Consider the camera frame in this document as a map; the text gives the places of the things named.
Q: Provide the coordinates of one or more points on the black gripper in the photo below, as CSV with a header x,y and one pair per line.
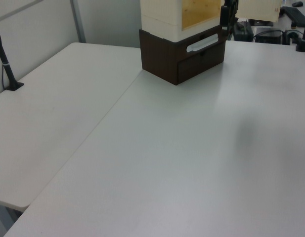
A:
x,y
230,2

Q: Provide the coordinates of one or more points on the black box with green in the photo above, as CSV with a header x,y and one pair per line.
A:
x,y
243,31

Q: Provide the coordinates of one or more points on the black device box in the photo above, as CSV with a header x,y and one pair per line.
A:
x,y
268,37

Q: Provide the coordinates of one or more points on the black elongated pad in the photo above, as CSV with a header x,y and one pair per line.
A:
x,y
294,15

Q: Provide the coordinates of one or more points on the black desk clamp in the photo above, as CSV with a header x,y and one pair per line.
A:
x,y
291,37

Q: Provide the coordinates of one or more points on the black computer mouse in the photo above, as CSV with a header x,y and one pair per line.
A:
x,y
297,4

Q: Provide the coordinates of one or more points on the dark brown drawer unit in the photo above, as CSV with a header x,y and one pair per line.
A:
x,y
157,61

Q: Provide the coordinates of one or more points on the black clamped camera stand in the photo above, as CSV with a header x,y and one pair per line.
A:
x,y
304,37

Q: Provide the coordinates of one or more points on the black camera stand pole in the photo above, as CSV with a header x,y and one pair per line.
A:
x,y
5,67

